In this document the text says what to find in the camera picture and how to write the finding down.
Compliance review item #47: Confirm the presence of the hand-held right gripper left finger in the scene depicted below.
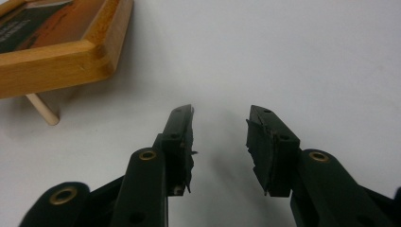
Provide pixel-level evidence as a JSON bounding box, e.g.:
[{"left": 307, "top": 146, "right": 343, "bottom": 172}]
[{"left": 152, "top": 104, "right": 199, "bottom": 198}]

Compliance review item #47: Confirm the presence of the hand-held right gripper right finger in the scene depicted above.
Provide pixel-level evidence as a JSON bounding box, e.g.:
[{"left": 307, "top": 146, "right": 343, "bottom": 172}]
[{"left": 245, "top": 104, "right": 302, "bottom": 199}]

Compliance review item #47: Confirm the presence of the orange rimmed rectangular tray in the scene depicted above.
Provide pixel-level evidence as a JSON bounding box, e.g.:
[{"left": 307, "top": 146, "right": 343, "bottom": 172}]
[{"left": 0, "top": 0, "right": 134, "bottom": 127}]

